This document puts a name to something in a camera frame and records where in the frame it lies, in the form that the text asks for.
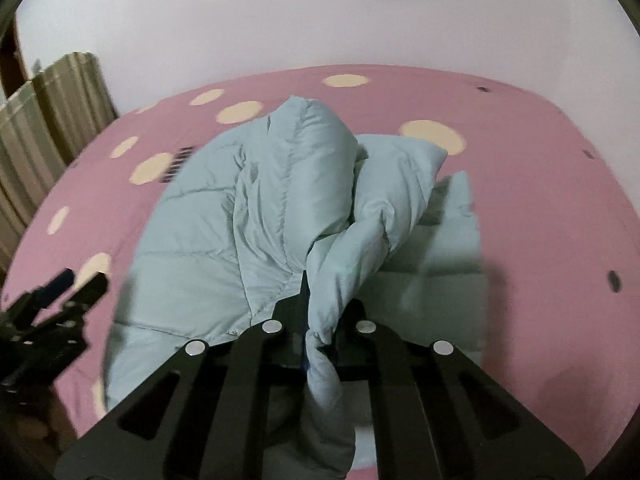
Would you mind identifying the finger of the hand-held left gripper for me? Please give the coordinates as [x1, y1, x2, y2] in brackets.
[35, 272, 109, 333]
[6, 268, 77, 322]

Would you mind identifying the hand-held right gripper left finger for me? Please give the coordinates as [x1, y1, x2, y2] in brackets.
[52, 270, 308, 480]

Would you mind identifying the light blue quilted down jacket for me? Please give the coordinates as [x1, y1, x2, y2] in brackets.
[102, 96, 488, 480]

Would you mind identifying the pink dotted bed sheet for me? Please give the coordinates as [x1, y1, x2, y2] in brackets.
[0, 64, 640, 471]

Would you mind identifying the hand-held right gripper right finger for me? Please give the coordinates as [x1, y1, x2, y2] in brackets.
[331, 300, 586, 480]

